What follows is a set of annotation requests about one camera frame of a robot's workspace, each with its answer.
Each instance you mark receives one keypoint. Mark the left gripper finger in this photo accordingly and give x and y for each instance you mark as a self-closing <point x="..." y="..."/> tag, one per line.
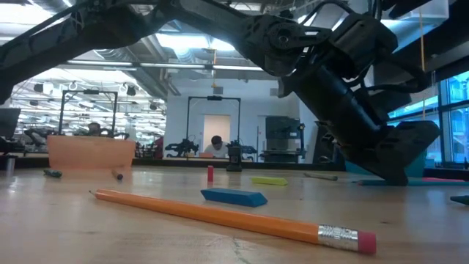
<point x="399" y="154"/>

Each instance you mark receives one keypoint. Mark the blue pencil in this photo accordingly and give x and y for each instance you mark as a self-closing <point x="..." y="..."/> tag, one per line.
<point x="417" y="182"/>

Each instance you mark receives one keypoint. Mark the pink eraser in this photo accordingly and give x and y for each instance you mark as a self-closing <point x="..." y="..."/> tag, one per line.
<point x="443" y="179"/>

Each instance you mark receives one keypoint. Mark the grey crayon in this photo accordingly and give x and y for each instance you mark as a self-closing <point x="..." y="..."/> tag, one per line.
<point x="320" y="176"/>

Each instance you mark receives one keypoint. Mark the dark green pencil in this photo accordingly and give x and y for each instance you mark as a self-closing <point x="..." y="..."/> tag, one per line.
<point x="461" y="199"/>

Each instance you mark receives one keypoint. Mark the black stapler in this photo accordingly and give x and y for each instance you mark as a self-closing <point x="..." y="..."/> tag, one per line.
<point x="234" y="157"/>

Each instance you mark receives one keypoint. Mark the blue eraser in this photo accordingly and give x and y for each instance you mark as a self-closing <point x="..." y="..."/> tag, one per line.
<point x="234" y="197"/>

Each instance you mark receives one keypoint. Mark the red eraser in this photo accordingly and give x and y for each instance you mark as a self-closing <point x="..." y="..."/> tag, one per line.
<point x="210" y="173"/>

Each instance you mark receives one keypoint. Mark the orange pencil with eraser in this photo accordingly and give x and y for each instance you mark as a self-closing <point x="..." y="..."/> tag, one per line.
<point x="220" y="216"/>

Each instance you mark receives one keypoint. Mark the dark green marker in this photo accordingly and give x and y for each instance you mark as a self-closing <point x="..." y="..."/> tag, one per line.
<point x="53" y="173"/>

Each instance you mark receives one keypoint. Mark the black background robot arm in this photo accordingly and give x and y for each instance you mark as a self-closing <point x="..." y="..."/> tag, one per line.
<point x="181" y="147"/>

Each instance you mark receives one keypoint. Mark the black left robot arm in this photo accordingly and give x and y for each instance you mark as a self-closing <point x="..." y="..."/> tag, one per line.
<point x="110" y="25"/>

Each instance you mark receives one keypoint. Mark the teal blue plastic bin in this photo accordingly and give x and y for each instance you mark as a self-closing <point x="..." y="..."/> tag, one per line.
<point x="416" y="168"/>

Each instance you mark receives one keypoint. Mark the black panels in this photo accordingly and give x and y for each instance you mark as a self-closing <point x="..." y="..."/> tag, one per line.
<point x="324" y="146"/>

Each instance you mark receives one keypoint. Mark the black equipment cabinet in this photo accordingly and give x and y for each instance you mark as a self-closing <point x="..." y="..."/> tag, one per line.
<point x="280" y="128"/>

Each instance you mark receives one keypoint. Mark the yellow eraser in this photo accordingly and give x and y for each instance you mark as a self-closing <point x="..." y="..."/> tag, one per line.
<point x="269" y="181"/>

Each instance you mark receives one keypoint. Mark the person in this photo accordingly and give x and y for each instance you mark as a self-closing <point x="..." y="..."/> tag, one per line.
<point x="94" y="128"/>
<point x="217" y="147"/>

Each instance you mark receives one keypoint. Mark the orange plastic bin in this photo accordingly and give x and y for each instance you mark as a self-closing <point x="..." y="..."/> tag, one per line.
<point x="91" y="152"/>

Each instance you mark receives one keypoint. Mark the black monitor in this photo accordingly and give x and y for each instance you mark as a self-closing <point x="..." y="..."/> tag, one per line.
<point x="9" y="122"/>

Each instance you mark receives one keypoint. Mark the black gantry frame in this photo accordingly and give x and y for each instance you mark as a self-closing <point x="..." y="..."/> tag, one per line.
<point x="88" y="91"/>
<point x="214" y="98"/>

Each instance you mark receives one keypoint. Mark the black aluminium table frame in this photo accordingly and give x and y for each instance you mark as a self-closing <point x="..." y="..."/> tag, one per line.
<point x="165" y="162"/>

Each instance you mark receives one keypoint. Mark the metal post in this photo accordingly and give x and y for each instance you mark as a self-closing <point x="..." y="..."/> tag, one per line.
<point x="10" y="166"/>

